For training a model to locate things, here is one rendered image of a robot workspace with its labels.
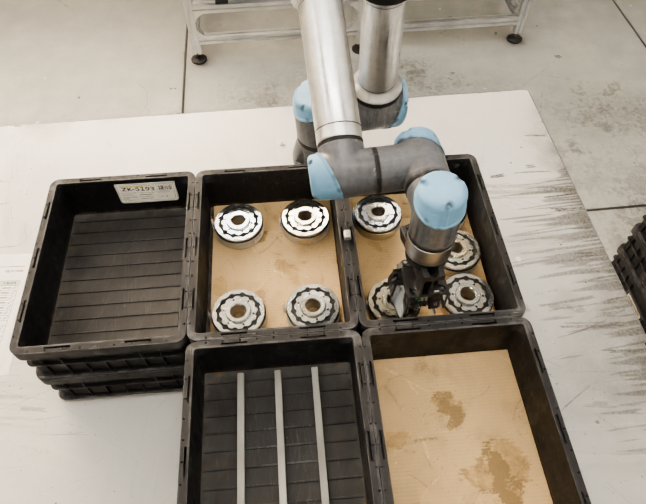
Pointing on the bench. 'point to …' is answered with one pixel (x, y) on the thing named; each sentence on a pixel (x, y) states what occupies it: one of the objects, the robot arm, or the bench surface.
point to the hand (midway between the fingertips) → (409, 300)
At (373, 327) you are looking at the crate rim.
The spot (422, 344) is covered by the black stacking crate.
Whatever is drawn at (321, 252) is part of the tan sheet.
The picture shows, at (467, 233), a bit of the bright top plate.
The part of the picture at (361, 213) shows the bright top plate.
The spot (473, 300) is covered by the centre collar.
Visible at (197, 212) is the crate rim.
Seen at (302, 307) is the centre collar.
